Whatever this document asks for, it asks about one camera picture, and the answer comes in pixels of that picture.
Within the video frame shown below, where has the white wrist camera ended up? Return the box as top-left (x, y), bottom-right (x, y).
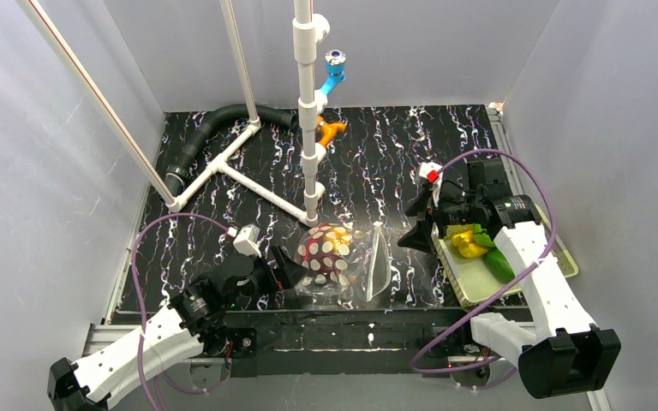
top-left (414, 162), bottom-right (443, 206)
top-left (229, 224), bottom-right (261, 257)

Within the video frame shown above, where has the fake green pepper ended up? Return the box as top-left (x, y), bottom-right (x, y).
top-left (472, 223), bottom-right (515, 283)

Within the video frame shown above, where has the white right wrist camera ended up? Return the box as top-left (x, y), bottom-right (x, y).
top-left (414, 162), bottom-right (443, 206)

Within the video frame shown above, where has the white pvc pipe frame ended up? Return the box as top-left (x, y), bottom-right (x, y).
top-left (20, 1), bottom-right (330, 227)

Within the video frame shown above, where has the clear polka dot zip bag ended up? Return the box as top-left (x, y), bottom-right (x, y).
top-left (293, 222), bottom-right (392, 304)

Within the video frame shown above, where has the yellow fake banana bunch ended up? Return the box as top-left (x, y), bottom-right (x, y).
top-left (451, 229), bottom-right (494, 259)

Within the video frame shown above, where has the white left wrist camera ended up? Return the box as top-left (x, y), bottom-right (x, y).
top-left (229, 224), bottom-right (261, 257)

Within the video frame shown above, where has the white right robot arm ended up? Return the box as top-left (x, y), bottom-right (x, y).
top-left (398, 158), bottom-right (621, 399)

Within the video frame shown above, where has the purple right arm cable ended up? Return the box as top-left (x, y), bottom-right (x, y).
top-left (410, 148), bottom-right (559, 392)

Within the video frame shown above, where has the fake dark red apple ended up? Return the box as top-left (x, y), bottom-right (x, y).
top-left (297, 223), bottom-right (355, 287)

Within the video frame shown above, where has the blue faucet fixture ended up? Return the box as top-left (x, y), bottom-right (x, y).
top-left (317, 49), bottom-right (346, 100)

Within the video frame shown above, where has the pale green perforated basket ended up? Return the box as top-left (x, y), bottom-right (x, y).
top-left (427, 195), bottom-right (578, 308)

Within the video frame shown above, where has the black corrugated hose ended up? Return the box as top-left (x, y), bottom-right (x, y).
top-left (164, 104), bottom-right (299, 197)

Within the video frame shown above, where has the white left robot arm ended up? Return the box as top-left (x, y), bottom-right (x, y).
top-left (47, 246), bottom-right (310, 410)

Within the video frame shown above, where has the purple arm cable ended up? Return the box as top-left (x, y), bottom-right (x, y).
top-left (130, 212), bottom-right (238, 411)
top-left (410, 148), bottom-right (559, 392)

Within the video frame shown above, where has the fake yellow lemon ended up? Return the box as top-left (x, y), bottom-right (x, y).
top-left (332, 232), bottom-right (353, 256)

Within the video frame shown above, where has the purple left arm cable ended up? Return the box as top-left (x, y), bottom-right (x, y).
top-left (130, 212), bottom-right (238, 411)

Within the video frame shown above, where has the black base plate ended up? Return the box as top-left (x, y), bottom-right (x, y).
top-left (215, 308), bottom-right (511, 378)

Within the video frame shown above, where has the orange pipe fitting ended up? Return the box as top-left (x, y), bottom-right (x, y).
top-left (316, 116), bottom-right (347, 148)

